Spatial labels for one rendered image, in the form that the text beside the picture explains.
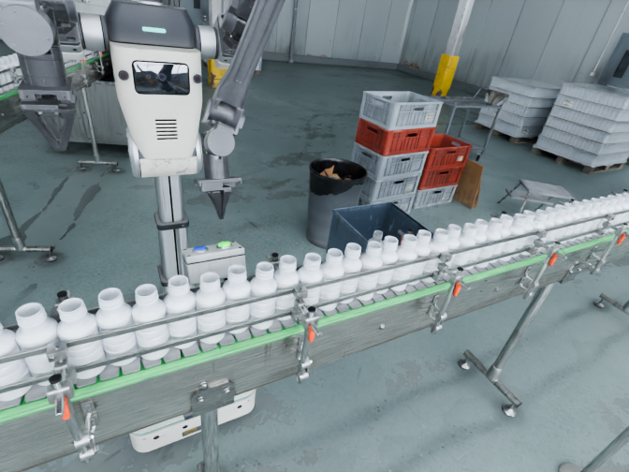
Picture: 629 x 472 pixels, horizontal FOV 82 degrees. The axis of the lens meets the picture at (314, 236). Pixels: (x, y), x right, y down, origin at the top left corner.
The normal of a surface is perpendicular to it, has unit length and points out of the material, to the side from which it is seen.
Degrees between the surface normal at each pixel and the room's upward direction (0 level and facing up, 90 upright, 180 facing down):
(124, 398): 90
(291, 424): 0
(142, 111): 90
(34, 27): 90
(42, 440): 90
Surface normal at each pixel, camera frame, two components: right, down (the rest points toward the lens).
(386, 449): 0.13, -0.84
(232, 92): 0.18, 0.66
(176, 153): 0.46, 0.52
